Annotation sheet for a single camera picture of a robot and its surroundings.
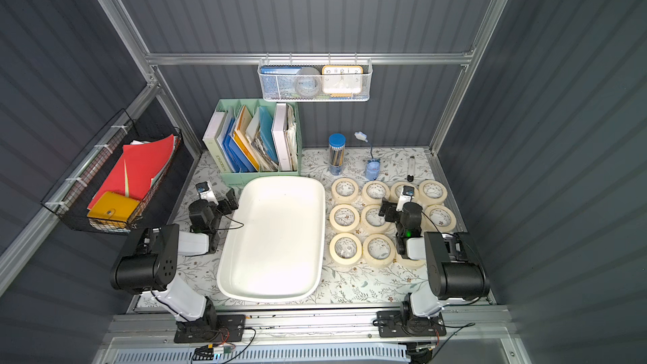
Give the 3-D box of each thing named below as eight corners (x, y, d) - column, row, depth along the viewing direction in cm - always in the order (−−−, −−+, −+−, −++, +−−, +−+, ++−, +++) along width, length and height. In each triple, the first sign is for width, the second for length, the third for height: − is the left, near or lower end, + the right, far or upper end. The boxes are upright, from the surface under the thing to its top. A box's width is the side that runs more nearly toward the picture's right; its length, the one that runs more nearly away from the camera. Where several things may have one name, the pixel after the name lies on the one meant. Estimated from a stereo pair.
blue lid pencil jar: (328, 176, 113) (328, 144, 97) (328, 166, 117) (328, 133, 101) (343, 176, 113) (346, 144, 97) (343, 166, 117) (345, 133, 101)
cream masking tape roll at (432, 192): (422, 205, 103) (424, 200, 100) (416, 186, 110) (418, 180, 107) (446, 205, 103) (450, 200, 100) (440, 185, 110) (443, 180, 107)
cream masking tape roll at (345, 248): (329, 264, 88) (329, 260, 85) (329, 236, 94) (329, 233, 92) (362, 264, 88) (362, 260, 85) (359, 236, 94) (360, 232, 92)
